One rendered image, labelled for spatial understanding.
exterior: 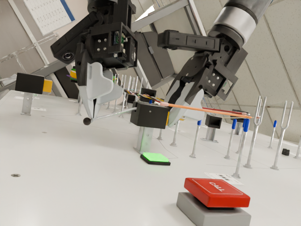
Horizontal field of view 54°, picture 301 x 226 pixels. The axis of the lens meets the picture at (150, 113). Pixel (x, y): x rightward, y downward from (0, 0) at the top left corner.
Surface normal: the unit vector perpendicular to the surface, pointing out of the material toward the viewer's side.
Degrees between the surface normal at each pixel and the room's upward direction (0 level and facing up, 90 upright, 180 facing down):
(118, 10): 114
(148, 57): 90
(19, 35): 90
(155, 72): 90
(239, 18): 102
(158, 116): 89
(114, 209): 53
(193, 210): 143
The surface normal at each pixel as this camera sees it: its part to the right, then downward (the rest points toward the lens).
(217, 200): 0.36, 0.15
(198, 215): -0.92, -0.13
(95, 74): -0.36, -0.17
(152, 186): 0.18, -0.98
